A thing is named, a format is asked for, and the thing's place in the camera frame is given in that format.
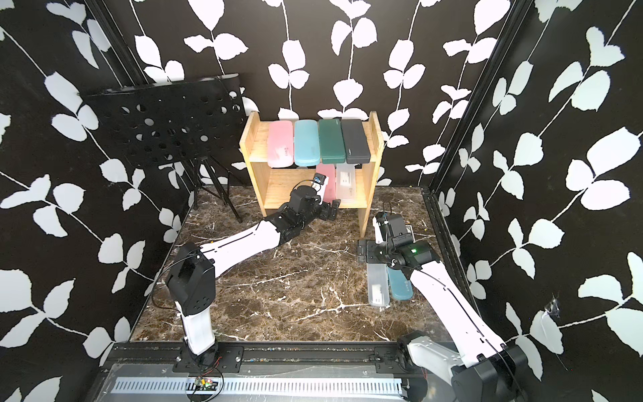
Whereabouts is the frosted clear pencil case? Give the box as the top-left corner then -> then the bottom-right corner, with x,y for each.
367,263 -> 390,308

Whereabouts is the pink pencil case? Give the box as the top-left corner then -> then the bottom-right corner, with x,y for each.
266,121 -> 294,169
316,163 -> 337,204

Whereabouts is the teal pencil case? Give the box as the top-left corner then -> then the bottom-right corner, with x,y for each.
388,268 -> 414,301

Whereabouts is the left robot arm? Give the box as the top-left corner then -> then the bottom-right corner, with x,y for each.
166,184 -> 341,357

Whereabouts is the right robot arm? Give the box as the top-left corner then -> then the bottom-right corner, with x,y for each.
358,240 -> 527,401

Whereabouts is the clear pencil case right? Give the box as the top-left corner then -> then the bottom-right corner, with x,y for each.
336,163 -> 357,204

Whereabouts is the wooden two-tier shelf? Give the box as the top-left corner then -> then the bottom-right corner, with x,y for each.
238,110 -> 386,238

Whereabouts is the dark green pencil case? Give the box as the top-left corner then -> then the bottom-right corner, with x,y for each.
318,119 -> 346,164

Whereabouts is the dark grey pencil case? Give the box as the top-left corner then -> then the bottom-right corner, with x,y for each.
341,120 -> 371,164

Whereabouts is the light blue pencil case top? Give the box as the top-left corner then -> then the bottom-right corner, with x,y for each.
294,120 -> 321,167

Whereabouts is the pink pencil case top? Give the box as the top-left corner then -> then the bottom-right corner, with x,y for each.
266,121 -> 294,169

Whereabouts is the black perforated music stand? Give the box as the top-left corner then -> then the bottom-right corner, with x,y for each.
79,73 -> 248,224

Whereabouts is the small circuit board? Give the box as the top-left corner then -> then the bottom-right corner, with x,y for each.
186,377 -> 221,395

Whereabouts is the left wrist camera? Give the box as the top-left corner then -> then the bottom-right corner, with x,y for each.
312,173 -> 328,191

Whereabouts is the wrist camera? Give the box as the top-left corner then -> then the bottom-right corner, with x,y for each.
312,173 -> 328,191
373,212 -> 415,248

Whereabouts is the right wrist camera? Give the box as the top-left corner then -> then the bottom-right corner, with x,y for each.
373,212 -> 415,248

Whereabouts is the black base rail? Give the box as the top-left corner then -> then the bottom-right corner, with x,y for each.
105,342 -> 423,376

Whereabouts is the white ribbed cable duct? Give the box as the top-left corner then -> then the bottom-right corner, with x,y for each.
108,377 -> 407,397

